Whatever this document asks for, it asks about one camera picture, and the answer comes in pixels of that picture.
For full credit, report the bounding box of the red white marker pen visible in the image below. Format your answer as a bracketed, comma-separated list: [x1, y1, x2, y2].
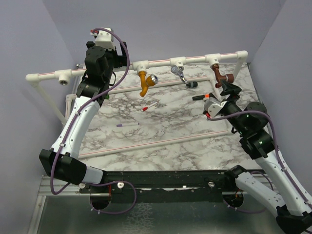
[141, 102, 157, 112]

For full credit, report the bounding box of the purple white marker pen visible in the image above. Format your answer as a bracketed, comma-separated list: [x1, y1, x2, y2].
[116, 122, 140, 127]

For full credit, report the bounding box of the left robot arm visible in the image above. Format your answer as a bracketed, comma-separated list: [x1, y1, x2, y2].
[39, 42, 128, 193]

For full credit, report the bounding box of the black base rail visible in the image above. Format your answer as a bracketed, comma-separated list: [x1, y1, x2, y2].
[80, 170, 238, 203]

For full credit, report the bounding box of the black orange highlighter marker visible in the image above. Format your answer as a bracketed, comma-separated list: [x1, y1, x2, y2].
[192, 94, 209, 101]

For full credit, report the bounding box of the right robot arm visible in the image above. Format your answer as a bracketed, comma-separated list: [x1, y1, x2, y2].
[219, 81, 312, 234]

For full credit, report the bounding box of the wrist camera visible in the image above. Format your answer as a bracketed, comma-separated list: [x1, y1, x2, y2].
[203, 97, 227, 120]
[90, 30, 116, 51]

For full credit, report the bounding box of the brown water faucet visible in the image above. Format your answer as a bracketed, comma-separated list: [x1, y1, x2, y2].
[211, 63, 234, 88]

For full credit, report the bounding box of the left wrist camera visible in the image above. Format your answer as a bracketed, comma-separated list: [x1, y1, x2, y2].
[90, 30, 116, 51]

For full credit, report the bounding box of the grey silver water faucet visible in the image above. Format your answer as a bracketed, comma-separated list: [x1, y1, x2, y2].
[171, 65, 187, 84]

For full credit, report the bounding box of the orange water faucet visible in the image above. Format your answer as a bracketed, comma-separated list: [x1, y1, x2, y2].
[138, 71, 158, 97]

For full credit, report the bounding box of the aluminium table frame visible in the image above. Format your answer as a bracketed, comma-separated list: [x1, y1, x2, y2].
[26, 62, 305, 234]

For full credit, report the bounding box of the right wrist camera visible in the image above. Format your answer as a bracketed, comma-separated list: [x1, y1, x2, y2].
[203, 97, 227, 120]

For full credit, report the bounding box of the dark grey hose nozzle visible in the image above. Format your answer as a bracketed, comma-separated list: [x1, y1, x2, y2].
[186, 81, 198, 88]

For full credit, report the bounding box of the white pvc pipe frame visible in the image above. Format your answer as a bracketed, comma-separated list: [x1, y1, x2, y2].
[25, 51, 248, 158]

